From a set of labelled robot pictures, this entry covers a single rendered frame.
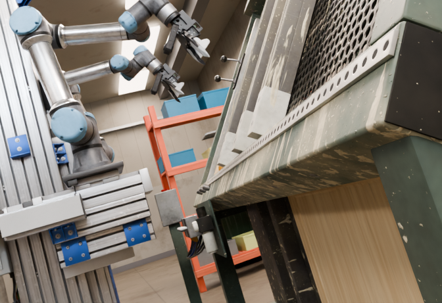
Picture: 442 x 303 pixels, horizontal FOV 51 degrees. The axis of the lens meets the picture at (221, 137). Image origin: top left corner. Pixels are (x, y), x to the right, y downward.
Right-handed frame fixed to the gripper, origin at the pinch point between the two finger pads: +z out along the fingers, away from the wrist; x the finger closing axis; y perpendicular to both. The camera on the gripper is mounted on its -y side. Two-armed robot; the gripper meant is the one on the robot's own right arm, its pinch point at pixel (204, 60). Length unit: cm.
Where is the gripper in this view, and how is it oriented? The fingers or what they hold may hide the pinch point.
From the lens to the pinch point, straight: 177.6
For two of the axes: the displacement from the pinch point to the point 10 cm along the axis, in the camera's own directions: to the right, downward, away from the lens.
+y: 6.9, -6.5, 3.1
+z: 6.9, 7.3, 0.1
